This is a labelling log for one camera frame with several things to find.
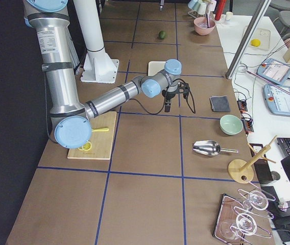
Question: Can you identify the black framed tray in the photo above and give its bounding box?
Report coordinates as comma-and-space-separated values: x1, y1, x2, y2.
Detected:
212, 190, 274, 244

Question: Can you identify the light green bowl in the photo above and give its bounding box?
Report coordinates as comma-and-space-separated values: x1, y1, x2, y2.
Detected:
220, 115, 244, 135

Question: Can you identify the teach pendant far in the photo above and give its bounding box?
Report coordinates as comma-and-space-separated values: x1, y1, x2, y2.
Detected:
256, 58, 290, 85

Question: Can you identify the lemon on side table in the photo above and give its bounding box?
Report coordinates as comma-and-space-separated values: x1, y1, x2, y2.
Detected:
251, 39, 261, 47

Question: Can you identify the grey folded cloth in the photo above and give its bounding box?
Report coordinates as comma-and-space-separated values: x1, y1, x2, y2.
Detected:
209, 95, 231, 112

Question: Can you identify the glass cup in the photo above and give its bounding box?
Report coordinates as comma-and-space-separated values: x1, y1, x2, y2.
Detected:
243, 190, 269, 211
220, 213, 257, 241

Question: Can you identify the steel scoop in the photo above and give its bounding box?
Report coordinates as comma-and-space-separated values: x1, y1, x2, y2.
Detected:
192, 140, 239, 156

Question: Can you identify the black keyboard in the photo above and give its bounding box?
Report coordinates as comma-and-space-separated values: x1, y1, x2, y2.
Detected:
277, 137, 290, 157

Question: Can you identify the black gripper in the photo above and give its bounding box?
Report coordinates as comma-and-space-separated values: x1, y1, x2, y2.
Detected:
162, 88, 178, 112

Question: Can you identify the cream rabbit tray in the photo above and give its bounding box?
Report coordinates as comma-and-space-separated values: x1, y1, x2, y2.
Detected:
148, 61, 165, 76

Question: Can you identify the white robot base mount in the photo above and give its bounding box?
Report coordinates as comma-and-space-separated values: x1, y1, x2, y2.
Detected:
74, 0, 119, 84

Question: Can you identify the teach pendant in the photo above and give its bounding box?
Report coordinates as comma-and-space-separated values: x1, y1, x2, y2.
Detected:
263, 84, 290, 117
256, 58, 290, 85

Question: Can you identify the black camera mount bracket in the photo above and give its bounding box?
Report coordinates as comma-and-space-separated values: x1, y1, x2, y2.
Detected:
177, 82, 190, 100

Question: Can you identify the white side tray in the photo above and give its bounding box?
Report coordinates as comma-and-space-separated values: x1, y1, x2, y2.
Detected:
248, 28, 271, 51

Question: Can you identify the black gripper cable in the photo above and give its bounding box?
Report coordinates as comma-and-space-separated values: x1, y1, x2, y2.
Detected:
132, 79, 197, 115

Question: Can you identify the pink bowl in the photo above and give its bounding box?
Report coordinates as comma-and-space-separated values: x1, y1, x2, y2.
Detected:
194, 17, 215, 36

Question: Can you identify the wooden cutting board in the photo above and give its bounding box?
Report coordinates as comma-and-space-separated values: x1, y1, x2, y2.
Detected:
67, 111, 117, 160

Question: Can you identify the wooden mug stand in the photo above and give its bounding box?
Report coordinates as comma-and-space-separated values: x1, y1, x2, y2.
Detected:
228, 135, 277, 184

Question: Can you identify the green avocado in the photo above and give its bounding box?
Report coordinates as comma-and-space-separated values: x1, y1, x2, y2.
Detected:
158, 31, 166, 40

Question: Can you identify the red bottle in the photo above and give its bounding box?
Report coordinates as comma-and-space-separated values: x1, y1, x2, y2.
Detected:
214, 0, 226, 21

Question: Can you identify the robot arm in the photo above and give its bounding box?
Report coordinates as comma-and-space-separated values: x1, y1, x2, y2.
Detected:
23, 1, 182, 149

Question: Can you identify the yellow plastic knife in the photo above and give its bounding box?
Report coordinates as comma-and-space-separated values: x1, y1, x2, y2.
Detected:
92, 127, 109, 132

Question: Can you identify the glass cup upper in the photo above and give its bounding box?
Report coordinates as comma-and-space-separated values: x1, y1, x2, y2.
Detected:
243, 190, 269, 211

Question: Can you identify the teach pendant near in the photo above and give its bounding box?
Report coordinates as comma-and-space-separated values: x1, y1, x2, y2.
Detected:
263, 84, 290, 117

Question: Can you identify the aluminium frame post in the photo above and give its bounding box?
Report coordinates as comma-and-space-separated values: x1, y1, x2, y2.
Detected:
226, 0, 271, 80

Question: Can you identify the glass cup lower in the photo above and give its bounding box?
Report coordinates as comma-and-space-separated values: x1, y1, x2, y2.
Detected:
220, 213, 257, 241

